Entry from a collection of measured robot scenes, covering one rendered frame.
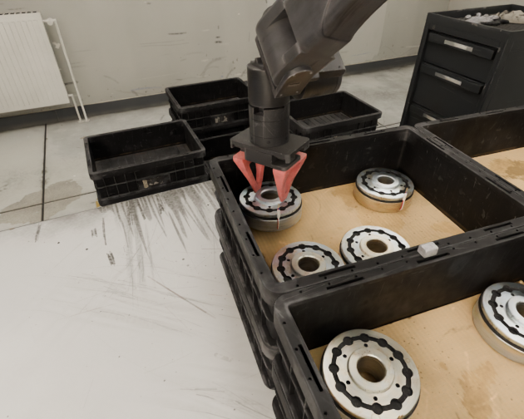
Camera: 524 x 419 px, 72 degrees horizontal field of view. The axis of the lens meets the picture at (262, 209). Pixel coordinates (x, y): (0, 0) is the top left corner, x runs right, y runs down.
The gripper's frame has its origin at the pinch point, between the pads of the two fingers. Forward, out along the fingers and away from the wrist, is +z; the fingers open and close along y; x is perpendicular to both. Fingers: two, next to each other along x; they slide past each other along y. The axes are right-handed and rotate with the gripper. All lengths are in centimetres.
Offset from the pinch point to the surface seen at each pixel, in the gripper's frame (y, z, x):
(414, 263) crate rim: -24.0, -2.2, 7.1
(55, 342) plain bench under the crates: 21.7, 19.4, 31.2
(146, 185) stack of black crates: 70, 35, -27
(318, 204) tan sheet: -4.6, 6.5, -9.3
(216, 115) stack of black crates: 82, 30, -82
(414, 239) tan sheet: -21.7, 7.3, -9.5
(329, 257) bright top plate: -13.0, 4.4, 4.5
